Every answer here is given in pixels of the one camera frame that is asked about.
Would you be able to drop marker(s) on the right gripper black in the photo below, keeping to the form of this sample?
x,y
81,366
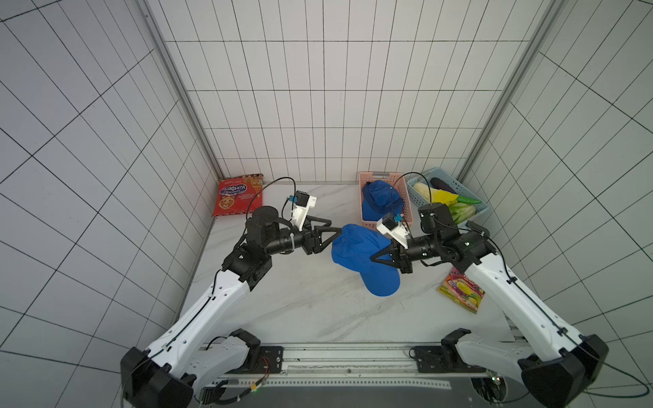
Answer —
x,y
403,253

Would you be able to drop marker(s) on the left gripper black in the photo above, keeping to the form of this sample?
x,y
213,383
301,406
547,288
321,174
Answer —
x,y
311,240

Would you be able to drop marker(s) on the blue baseball cap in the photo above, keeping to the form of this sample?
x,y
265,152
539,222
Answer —
x,y
354,249

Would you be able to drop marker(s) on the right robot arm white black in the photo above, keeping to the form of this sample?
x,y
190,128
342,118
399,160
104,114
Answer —
x,y
555,365

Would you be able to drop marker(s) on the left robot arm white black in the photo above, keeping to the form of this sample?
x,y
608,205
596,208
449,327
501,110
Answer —
x,y
183,364

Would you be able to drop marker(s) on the colourful candy bag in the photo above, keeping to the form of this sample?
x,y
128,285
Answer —
x,y
462,291

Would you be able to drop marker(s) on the yellow toy corn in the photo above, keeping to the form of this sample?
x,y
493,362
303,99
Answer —
x,y
423,195

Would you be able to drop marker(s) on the pink plastic basket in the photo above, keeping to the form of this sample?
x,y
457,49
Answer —
x,y
398,183

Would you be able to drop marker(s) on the green toy vegetable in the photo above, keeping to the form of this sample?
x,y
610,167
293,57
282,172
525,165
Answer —
x,y
463,209

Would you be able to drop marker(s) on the red cookie snack bag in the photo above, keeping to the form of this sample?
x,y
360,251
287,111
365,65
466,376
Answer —
x,y
239,195

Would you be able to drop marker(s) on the dark purple toy eggplant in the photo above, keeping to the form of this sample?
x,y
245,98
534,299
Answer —
x,y
439,184

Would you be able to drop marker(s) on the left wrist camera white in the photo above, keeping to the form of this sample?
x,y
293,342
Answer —
x,y
302,202

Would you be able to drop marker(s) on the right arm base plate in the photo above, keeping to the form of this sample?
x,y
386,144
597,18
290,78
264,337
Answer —
x,y
433,359

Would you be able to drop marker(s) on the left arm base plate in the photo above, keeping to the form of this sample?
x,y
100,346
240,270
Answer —
x,y
266,360

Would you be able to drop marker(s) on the aluminium mounting rail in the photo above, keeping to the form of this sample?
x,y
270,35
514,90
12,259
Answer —
x,y
357,365

